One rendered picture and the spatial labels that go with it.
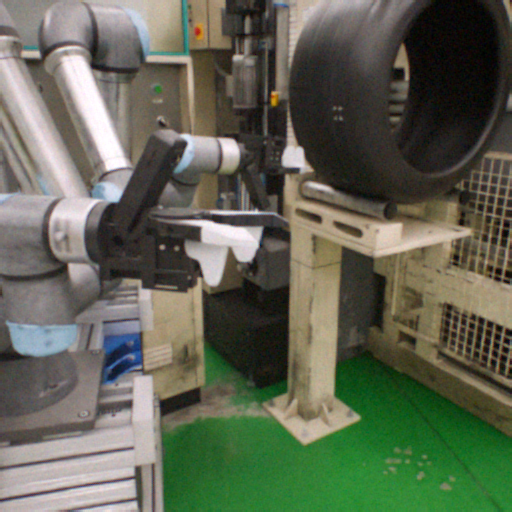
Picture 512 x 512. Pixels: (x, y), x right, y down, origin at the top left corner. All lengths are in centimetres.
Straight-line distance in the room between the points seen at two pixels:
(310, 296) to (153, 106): 80
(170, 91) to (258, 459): 124
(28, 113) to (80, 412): 45
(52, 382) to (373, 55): 89
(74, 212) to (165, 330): 131
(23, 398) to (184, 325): 107
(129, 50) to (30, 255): 73
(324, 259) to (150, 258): 120
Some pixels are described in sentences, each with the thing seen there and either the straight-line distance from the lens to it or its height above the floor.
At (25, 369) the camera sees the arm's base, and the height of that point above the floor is 79.
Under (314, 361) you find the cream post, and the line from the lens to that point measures 185.
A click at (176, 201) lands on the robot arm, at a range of 109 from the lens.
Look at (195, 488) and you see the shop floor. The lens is 177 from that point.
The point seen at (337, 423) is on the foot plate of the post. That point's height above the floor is 1.
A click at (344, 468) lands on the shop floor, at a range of 184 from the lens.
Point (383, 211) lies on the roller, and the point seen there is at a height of 90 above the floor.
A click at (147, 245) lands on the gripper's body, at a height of 105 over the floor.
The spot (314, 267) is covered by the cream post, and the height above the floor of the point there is 62.
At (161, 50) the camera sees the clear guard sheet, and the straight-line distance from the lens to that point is 171.
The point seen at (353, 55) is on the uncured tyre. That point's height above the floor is 125.
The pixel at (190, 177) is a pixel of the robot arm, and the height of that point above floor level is 102.
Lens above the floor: 121
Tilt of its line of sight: 19 degrees down
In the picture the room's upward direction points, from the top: straight up
